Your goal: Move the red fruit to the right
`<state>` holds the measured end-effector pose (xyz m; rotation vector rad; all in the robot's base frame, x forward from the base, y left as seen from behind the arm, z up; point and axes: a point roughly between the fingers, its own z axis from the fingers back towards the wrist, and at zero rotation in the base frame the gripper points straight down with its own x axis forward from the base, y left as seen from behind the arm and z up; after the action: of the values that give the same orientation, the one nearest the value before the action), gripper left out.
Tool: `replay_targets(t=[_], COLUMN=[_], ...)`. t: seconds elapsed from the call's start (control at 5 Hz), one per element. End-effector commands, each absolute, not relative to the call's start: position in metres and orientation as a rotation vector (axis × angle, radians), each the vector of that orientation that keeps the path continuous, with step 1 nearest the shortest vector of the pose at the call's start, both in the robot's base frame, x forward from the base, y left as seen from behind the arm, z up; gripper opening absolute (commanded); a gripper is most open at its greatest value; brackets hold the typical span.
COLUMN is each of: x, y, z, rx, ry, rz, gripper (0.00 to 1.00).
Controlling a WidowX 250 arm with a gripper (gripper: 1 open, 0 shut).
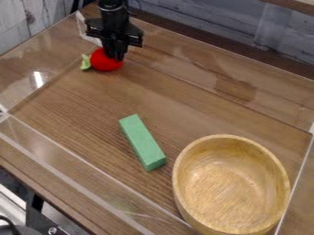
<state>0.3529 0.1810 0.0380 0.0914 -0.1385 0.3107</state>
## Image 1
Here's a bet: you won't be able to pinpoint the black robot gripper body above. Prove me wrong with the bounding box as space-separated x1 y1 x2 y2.
85 6 144 48

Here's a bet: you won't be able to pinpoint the red plush strawberry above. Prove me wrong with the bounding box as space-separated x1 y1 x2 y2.
81 48 123 72

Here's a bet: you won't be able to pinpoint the black table leg bracket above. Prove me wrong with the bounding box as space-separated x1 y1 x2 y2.
26 194 69 235

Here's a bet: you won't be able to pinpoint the green foam block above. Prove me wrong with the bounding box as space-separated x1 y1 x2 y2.
119 114 168 172

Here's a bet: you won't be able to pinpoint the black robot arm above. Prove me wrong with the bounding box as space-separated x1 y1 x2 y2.
85 0 144 62

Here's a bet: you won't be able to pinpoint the black cable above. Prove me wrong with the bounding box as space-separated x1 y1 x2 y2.
0 214 23 235

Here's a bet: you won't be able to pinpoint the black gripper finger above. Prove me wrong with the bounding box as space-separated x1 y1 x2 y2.
102 39 117 59
115 40 127 62

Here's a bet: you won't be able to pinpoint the wooden bowl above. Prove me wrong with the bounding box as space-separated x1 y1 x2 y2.
173 134 292 235

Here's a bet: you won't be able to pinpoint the clear acrylic tray walls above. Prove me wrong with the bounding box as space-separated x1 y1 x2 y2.
0 6 314 235

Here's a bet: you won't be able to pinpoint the clear acrylic corner bracket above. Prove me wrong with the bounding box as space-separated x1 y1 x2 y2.
75 11 102 47

